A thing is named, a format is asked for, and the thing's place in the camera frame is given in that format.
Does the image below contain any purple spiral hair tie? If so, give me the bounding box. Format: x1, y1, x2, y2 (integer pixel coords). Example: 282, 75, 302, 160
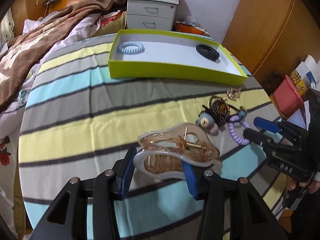
228, 114, 251, 146

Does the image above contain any rose gold hair claw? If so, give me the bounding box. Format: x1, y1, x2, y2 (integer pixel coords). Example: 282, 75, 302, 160
133, 122, 223, 180

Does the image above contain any dark beaded hair accessory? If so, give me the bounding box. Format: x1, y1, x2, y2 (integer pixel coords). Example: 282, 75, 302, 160
202, 96, 247, 127

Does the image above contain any black bracelet ring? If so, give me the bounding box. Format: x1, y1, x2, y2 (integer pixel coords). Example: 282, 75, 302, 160
195, 44, 221, 62

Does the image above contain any light blue spiral hair tie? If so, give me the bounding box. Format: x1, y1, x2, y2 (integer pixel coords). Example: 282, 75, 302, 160
117, 41, 146, 55

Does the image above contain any person right hand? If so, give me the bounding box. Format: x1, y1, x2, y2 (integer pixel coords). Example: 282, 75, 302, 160
286, 172, 320, 194

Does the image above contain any pink plastic bin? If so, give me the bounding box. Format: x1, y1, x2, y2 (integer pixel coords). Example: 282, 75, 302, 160
273, 75, 304, 118

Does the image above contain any gold filigree brooch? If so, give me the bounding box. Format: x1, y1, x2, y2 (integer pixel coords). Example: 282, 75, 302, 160
226, 88, 242, 101

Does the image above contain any striped tablecloth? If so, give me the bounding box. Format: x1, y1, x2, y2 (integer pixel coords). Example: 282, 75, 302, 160
18, 33, 286, 240

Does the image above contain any wooden wardrobe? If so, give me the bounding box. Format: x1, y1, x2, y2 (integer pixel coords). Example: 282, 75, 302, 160
222, 0, 319, 85

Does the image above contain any green white tray box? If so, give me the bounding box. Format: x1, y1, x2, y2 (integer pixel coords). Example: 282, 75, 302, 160
108, 29, 247, 86

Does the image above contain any lilac printed duvet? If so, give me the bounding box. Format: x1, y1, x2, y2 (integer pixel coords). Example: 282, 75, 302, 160
1, 13, 101, 140

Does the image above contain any orange storage box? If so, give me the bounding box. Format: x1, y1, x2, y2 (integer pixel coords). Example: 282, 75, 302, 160
174, 23, 210, 37

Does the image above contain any brown fleece blanket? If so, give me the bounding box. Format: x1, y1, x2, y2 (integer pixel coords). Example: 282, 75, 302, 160
1, 0, 113, 111

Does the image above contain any grey three-drawer nightstand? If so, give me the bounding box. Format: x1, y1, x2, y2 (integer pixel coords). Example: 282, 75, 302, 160
126, 0, 179, 31

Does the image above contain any blue animal hair tie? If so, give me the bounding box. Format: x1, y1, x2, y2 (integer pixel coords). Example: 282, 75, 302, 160
195, 112, 220, 134

